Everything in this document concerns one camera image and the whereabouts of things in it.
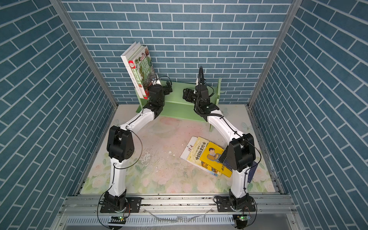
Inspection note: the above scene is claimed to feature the green nature encyclopedia book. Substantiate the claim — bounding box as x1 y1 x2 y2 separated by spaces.
134 45 155 97

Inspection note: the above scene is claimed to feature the dark blue book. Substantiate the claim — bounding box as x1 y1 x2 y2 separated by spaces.
247 161 258 183

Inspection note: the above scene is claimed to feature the white red-lettered magazine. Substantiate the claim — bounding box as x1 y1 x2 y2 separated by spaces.
180 136 197 162

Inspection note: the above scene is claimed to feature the right aluminium corner post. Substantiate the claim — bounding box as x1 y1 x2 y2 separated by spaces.
248 0 302 108

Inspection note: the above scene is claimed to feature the aluminium corner post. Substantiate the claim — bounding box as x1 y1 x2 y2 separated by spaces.
50 0 118 109
248 0 302 108

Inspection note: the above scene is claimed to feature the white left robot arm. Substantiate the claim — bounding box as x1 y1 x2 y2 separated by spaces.
103 81 173 212

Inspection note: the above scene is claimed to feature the white paperback book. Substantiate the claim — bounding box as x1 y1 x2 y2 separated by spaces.
120 42 148 99

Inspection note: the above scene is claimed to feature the left aluminium corner post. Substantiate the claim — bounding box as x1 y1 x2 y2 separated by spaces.
50 0 118 109

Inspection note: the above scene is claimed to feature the green metal bookshelf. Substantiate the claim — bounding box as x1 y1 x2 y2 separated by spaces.
135 77 225 132

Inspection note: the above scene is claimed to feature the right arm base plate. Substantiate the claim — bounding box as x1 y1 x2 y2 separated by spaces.
213 195 256 212

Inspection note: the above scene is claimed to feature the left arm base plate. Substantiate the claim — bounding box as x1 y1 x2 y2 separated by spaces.
99 197 142 213

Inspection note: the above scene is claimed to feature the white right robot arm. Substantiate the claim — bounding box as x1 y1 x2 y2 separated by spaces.
183 84 256 211

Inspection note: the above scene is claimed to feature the yellow cartoon cover book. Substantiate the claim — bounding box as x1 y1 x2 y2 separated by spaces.
199 142 232 177

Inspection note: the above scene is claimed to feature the black corrugated cable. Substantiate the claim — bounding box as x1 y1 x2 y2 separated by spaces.
197 66 215 121

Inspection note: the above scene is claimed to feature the aluminium front rail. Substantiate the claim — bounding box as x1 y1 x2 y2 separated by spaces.
51 193 303 230

